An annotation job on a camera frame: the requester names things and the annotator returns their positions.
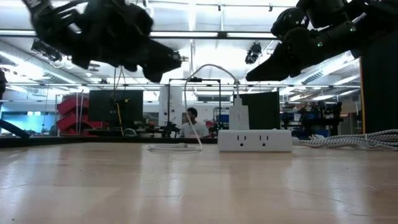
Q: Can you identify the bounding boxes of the long ceiling light fixture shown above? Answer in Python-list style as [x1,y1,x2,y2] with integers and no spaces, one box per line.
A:
[0,29,277,40]

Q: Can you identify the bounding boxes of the grey braided power cord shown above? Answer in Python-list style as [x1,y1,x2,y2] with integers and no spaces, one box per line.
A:
[292,129,398,151]

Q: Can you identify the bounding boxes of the black ceiling-mounted camera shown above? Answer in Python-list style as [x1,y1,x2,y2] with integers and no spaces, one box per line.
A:
[244,42,262,65]

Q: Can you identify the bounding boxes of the person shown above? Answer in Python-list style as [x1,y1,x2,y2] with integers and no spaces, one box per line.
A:
[179,107,211,139]

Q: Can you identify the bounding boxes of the red stacked storage bins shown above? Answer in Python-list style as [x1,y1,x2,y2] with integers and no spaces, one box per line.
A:
[56,95,105,137]

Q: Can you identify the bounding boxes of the white power strip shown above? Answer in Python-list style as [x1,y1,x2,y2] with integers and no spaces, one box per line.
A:
[217,129,293,153]

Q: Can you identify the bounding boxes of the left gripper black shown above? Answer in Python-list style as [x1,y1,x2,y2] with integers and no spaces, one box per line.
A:
[71,0,183,83]

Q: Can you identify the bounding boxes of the black stand frame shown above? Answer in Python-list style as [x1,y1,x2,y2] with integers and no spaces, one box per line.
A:
[167,77,223,133]

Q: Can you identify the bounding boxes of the black panel with yellow edge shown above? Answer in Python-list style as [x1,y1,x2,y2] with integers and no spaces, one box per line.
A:
[359,29,398,134]

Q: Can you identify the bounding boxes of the black square panel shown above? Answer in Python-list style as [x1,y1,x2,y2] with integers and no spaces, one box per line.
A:
[239,91,280,131]

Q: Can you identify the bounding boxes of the white USB cable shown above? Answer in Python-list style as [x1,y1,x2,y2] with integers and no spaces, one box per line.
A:
[147,63,243,154]

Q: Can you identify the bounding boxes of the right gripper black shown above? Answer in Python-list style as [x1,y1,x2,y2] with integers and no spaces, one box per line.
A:
[245,26,335,83]

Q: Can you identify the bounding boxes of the black monitor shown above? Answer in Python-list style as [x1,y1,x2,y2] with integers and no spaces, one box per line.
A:
[88,90,144,123]

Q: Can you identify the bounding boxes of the distant black robot workstation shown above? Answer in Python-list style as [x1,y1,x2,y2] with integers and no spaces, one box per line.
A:
[279,100,345,139]

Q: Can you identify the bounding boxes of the white USB charger adapter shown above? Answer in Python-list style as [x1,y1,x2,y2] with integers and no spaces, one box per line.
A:
[228,105,250,131]

